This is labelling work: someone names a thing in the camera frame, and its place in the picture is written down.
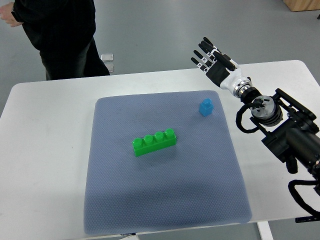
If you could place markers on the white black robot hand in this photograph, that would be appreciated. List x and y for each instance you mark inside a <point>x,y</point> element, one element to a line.
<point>223,71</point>

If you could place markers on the person's bare hand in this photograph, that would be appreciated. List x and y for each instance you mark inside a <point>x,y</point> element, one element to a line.
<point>7,16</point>

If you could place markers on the blue toy block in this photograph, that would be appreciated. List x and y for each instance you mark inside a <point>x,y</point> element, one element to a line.
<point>206,107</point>

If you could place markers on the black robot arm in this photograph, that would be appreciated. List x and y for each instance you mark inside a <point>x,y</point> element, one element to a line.
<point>290,134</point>

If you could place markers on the green four-stud toy block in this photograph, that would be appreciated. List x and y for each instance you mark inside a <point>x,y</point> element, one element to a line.
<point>151,143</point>

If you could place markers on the person in black clothes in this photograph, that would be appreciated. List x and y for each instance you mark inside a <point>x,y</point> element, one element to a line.
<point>63,33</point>

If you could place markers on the wooden box corner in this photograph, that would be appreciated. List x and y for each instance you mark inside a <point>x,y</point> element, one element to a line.
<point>302,5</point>

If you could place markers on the upper metal floor plate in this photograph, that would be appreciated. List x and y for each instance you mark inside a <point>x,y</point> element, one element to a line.
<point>107,57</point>

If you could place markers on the metal floor plate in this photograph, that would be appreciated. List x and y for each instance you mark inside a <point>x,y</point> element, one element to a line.
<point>110,67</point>
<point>107,57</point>

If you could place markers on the lower metal floor plate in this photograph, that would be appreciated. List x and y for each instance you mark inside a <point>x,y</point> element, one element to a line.
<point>110,67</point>

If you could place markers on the blue-grey textured mat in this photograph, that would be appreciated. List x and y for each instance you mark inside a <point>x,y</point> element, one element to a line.
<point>197,182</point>

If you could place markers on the white table leg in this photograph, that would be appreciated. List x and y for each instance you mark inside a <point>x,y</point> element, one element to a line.
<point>264,230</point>

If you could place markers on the black table control panel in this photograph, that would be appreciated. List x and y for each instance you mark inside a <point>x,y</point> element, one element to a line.
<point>307,219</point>

